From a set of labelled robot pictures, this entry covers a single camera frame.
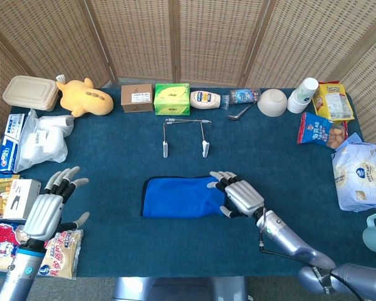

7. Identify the teal carpet table cover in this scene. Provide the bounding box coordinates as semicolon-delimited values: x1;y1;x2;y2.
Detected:
0;87;376;279

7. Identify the small plastic packet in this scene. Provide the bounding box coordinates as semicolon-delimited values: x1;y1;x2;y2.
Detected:
228;87;261;105

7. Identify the grey and blue cloth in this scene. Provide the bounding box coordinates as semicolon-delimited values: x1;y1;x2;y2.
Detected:
140;175;231;219

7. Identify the white plastic bag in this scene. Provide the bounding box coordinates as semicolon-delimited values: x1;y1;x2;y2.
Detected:
14;108;75;173

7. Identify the stack of paper cups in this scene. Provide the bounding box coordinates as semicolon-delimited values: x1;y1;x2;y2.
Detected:
286;77;320;114

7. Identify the brown cardboard box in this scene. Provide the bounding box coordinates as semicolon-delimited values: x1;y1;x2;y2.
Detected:
120;83;154;114

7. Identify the woven folding screen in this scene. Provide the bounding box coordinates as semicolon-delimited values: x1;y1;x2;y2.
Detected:
0;0;376;176

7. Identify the beige bowl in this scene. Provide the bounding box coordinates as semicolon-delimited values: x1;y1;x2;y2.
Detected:
257;88;288;118

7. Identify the beige lidded lunch box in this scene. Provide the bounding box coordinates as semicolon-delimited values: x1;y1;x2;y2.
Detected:
2;75;60;112

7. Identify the blue cookie bag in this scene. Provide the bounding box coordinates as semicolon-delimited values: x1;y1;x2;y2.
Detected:
296;112;348;151

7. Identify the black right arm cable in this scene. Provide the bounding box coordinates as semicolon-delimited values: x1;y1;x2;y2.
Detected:
258;208;363;301

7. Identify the white box black print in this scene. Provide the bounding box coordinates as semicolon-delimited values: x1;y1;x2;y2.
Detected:
3;178;41;220

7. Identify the metal wire rack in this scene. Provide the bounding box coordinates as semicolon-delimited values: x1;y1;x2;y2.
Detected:
162;117;212;159

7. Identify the green tissue pack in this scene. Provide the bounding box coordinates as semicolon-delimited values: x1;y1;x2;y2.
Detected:
153;82;191;117

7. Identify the yellow snack bag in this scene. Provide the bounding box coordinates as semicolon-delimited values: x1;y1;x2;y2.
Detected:
311;81;355;122

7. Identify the dark metal ladle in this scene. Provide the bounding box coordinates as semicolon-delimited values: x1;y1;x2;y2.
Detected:
227;103;254;121

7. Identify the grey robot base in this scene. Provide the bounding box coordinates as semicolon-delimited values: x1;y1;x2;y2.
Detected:
112;275;248;301

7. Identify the mayonnaise squeeze bottle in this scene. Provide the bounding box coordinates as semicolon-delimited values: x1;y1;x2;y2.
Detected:
189;90;230;110

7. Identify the red and blue snack bag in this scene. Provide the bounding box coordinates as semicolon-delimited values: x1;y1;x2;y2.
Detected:
0;218;29;272

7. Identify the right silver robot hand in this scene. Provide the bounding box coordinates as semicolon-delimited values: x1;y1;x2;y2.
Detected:
206;171;266;219

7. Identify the pale blue tissue bag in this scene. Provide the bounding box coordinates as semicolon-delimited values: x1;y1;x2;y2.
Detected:
331;132;376;213

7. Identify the yellow plush toy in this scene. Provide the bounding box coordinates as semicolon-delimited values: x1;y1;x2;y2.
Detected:
55;74;115;119

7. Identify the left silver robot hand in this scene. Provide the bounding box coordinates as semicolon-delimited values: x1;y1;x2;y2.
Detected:
23;166;91;241

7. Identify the blue white toothpaste box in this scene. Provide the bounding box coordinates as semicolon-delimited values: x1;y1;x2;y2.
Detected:
0;113;26;175

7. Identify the beige noodle bag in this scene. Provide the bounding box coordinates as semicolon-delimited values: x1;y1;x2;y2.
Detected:
34;230;84;280

